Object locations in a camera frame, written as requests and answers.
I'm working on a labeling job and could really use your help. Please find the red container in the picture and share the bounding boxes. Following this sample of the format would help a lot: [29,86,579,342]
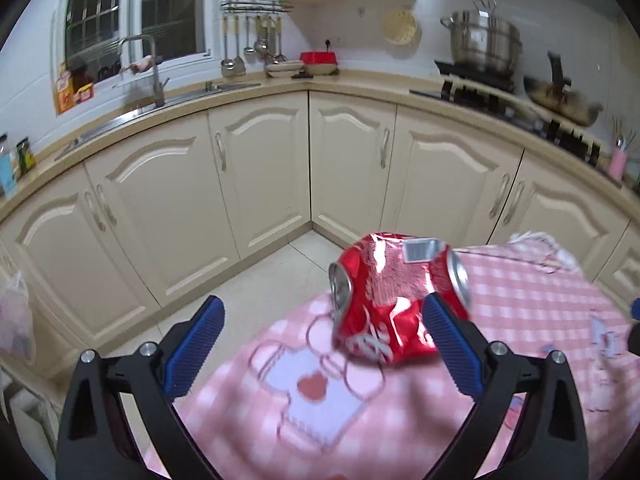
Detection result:
[299,51,342,77]

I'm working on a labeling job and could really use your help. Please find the pink utensil holder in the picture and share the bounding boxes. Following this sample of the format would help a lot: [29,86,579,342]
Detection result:
[607,117,639,184]

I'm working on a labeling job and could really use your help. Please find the steel kitchen sink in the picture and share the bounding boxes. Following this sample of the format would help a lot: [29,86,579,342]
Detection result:
[52,80,263,161]

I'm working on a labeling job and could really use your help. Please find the orange box on windowsill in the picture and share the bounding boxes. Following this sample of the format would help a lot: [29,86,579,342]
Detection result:
[54,62,97,117]

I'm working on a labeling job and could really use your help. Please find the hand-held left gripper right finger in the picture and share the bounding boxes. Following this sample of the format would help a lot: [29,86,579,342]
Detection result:
[421,291,590,480]

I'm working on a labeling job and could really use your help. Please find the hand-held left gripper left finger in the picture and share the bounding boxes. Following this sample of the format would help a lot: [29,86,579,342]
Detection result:
[55,294,228,480]

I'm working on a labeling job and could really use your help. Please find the crushed red drink can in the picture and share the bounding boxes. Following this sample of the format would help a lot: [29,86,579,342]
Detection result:
[327,231,473,363]

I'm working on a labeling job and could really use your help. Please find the white plate stack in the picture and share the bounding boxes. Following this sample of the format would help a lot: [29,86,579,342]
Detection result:
[265,60,307,79]

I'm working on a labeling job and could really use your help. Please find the pink checked tablecloth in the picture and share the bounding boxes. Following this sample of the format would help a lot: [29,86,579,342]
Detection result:
[142,230,640,480]

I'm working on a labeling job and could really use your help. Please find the translucent plastic bag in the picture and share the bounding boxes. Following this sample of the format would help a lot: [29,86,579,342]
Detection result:
[0,270,39,367]

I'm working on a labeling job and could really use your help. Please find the wok with black handle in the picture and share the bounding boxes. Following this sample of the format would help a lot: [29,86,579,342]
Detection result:
[522,51,607,129]

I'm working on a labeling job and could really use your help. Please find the blue label jar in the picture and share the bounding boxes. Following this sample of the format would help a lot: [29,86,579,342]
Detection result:
[0,132,19,199]

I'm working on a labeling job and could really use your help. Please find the black gas stove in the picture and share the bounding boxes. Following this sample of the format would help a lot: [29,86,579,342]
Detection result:
[409,60,604,167]

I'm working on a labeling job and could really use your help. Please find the woven round trivet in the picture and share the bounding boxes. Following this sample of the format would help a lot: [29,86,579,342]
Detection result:
[383,7,419,47]

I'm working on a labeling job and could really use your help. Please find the barred kitchen window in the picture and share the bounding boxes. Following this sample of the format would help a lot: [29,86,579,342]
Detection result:
[62,0,209,79]

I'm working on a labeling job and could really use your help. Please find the steel ladle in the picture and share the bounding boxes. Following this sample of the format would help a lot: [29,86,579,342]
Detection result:
[221,15,237,79]

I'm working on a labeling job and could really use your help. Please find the steel stockpot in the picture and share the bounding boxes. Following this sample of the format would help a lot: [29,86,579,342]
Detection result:
[439,0,524,79]

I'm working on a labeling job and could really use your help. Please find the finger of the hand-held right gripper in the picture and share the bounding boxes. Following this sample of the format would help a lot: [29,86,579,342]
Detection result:
[625,297,640,356]

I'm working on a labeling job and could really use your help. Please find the steel spoon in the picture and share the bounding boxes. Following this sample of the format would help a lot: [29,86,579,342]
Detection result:
[242,15,257,57]

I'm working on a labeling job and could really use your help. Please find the steel sink faucet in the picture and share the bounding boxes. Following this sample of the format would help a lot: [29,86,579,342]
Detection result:
[117,35,172,109]

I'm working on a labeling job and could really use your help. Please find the wall utensil rack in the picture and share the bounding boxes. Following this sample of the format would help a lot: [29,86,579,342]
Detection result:
[220,0,294,28]

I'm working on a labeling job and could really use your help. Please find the cream kitchen base cabinets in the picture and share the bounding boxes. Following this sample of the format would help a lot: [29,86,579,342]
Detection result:
[0,72,640,396]

